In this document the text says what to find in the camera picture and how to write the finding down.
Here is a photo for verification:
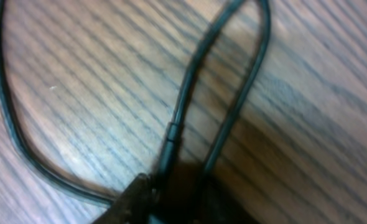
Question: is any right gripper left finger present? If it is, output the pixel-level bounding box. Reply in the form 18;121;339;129
92;174;153;224

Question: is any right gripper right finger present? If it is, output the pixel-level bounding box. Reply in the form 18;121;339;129
202;178;260;224

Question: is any thick black usb cable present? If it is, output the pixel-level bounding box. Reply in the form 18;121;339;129
0;0;271;208

